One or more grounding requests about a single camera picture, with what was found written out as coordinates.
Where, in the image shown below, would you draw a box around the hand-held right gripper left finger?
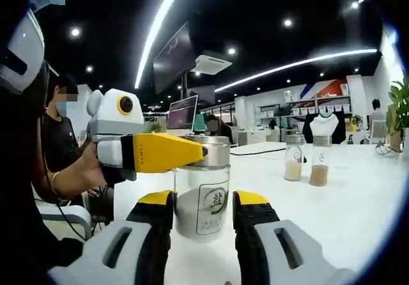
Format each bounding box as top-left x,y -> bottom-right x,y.
47,190 -> 178,285

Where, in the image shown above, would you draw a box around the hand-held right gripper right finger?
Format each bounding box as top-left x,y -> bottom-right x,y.
232,190 -> 357,285

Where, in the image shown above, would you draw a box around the small seasoning bottle white contents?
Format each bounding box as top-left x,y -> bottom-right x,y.
174,135 -> 231,243

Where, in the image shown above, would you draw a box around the tall seasoning bottle beige contents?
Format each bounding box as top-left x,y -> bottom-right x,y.
284,134 -> 305,181

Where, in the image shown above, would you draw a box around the tall seasoning bottle brown contents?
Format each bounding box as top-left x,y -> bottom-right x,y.
309,134 -> 332,187

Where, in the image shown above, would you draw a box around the person's left hand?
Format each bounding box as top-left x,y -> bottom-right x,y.
75,141 -> 108,190

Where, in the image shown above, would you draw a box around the long ceiling light strip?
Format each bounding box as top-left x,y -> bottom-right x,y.
213,48 -> 378,93
134,0 -> 191,89

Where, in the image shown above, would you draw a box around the silver laptop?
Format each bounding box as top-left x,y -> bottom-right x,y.
166,95 -> 199,131

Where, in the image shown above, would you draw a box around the teal chair back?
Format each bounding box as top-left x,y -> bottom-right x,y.
193,114 -> 207,132

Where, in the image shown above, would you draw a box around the hanging black display screen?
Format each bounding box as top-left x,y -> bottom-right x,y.
152,21 -> 192,95

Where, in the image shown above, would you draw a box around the white chair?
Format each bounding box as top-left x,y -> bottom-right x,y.
35,198 -> 93,241

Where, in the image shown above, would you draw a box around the ceiling air conditioner unit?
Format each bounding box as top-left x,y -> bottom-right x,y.
190,54 -> 233,75

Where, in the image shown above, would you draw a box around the white chest device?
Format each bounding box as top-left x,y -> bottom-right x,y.
0,8 -> 45,96

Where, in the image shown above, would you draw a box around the storage shelf with white bins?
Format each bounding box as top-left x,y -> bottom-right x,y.
255,88 -> 352,123

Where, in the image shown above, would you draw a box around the grey office chair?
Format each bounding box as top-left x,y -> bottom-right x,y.
370,119 -> 387,144

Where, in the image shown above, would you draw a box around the group of ceiling spotlights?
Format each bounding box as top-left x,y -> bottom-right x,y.
72,0 -> 360,91

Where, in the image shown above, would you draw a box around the brown paper bag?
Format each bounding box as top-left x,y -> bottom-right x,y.
386,104 -> 402,151

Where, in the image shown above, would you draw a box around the green potted plant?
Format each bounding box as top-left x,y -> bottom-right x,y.
375,73 -> 409,155

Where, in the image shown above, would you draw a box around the dark wall screen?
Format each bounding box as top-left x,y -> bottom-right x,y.
187,85 -> 217,105

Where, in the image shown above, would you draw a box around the black device cable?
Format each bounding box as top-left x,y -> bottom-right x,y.
36,112 -> 87,241

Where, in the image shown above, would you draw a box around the black power cable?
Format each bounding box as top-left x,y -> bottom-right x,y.
229,146 -> 307,164

